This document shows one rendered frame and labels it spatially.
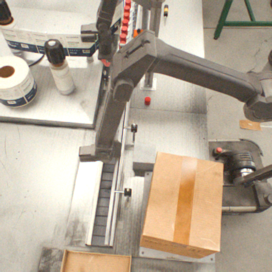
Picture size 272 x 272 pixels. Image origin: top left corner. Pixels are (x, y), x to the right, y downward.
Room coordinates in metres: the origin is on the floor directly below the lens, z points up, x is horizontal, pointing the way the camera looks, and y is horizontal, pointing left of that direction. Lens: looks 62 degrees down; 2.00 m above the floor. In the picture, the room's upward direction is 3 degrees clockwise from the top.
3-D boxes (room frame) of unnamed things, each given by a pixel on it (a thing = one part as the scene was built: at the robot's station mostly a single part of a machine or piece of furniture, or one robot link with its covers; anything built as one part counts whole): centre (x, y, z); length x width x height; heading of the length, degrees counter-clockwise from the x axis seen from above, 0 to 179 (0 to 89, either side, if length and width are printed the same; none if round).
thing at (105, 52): (0.94, 0.16, 1.13); 0.10 x 0.07 x 0.07; 179
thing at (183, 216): (0.27, -0.18, 0.99); 0.30 x 0.24 x 0.27; 172
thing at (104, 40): (0.94, 0.17, 1.19); 0.07 x 0.06 x 0.07; 94
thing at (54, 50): (0.89, 0.38, 1.03); 0.09 x 0.09 x 0.30
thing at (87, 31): (0.93, 0.20, 1.22); 0.11 x 0.09 x 0.12; 94
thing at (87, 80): (1.09, 0.54, 0.86); 0.80 x 0.67 x 0.05; 178
